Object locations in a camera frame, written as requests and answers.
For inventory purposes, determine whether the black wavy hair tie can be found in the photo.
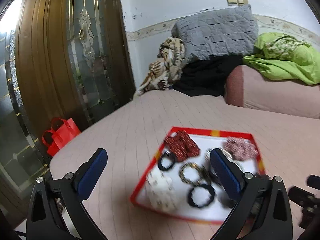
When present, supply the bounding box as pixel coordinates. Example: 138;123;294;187
187;183;217;209

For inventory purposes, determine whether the grey organza flower scrunchie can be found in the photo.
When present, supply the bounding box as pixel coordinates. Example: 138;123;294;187
210;148;246;202

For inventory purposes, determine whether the pink checkered scrunchie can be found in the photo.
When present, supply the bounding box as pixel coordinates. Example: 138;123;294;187
223;137;258;161

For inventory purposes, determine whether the red paper gift bag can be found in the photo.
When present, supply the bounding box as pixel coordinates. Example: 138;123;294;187
42;118;81;157

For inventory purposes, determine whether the red shallow gift box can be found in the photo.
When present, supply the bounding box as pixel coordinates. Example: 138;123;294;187
130;127;257;224

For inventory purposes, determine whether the dark red patterned scrunchie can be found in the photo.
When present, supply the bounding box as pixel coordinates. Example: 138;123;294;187
164;130;200;163

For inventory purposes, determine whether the white dotted scrunchie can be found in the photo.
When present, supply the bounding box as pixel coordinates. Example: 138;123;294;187
146;170;178;212

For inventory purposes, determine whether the pink quilted bolster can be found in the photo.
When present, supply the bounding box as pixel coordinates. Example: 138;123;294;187
225;65;319;119

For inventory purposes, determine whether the black fabric pile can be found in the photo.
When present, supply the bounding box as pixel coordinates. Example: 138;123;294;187
171;55;242;97

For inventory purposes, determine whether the green crumpled blanket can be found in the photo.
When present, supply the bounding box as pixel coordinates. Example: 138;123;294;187
243;33;319;86

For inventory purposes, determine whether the brown glass panel door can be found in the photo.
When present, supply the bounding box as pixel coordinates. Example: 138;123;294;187
1;0;134;226

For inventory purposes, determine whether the tiger print blanket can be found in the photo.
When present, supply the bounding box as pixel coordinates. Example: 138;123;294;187
133;37;185;98

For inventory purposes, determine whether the grey quilted pillow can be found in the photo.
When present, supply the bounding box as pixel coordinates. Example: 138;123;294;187
171;4;258;64

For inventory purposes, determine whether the leopard print hair tie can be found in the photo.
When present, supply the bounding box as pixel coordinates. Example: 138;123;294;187
178;162;211;186

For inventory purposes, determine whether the black beaded hair tie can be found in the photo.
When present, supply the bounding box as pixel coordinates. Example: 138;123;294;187
157;152;178;172

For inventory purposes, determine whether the gold wall switch plate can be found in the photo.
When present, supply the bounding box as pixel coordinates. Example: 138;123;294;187
227;0;248;6

